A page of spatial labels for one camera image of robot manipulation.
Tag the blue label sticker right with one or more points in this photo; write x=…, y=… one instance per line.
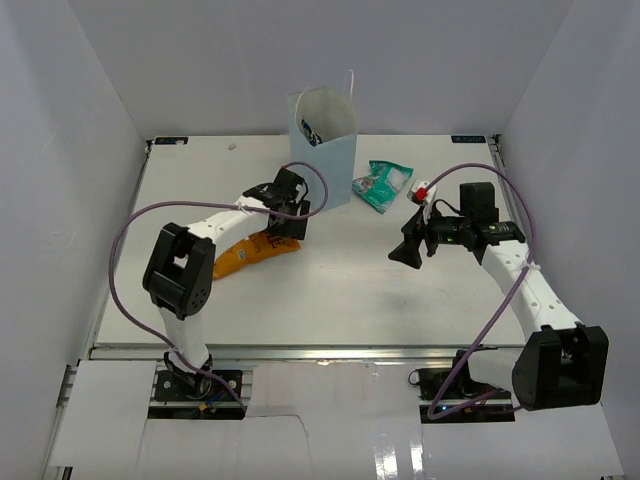
x=468, y=139

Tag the teal snack packet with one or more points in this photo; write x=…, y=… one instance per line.
x=383, y=183

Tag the blue Kettle chips bag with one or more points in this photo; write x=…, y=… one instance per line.
x=312, y=137

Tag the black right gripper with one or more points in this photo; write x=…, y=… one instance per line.
x=415, y=231

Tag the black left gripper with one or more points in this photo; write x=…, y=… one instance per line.
x=294, y=229

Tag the light blue paper bag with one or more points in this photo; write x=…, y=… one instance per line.
x=331, y=114

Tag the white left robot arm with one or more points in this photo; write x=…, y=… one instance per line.
x=180, y=271

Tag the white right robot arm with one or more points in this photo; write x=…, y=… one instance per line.
x=562, y=363

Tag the blue label sticker left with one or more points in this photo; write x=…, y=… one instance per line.
x=170, y=141

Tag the orange Kettle chips bag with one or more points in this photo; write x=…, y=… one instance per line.
x=257, y=248

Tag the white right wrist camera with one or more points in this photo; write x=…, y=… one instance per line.
x=423, y=194

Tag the blue label sticker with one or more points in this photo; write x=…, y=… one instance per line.
x=170, y=141
x=468, y=139

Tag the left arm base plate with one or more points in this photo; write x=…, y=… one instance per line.
x=169, y=401

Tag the white front cover paper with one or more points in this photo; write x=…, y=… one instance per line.
x=306, y=421

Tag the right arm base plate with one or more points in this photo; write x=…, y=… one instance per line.
x=496, y=409

